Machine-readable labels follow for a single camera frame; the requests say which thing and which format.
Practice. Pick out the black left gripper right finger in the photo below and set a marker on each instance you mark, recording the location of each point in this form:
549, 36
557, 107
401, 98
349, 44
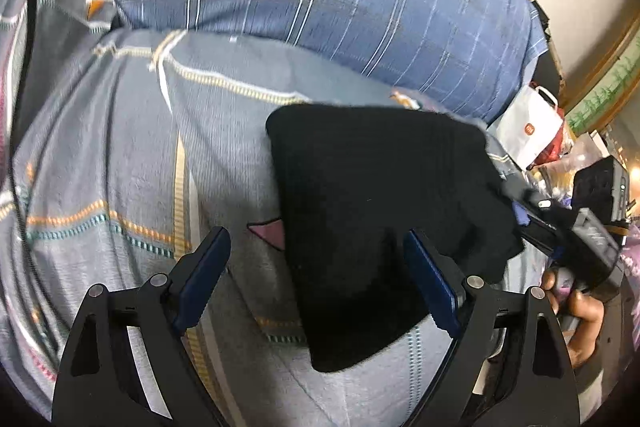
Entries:
507, 363

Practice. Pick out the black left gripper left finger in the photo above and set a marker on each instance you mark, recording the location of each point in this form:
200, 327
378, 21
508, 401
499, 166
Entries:
125, 364

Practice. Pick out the black pants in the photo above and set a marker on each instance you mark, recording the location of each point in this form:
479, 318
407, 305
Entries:
352, 182

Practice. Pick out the person's right hand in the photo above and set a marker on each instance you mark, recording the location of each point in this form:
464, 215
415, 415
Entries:
588, 311

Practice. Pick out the grey star patterned bedsheet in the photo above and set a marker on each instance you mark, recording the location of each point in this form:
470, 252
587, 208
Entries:
120, 147

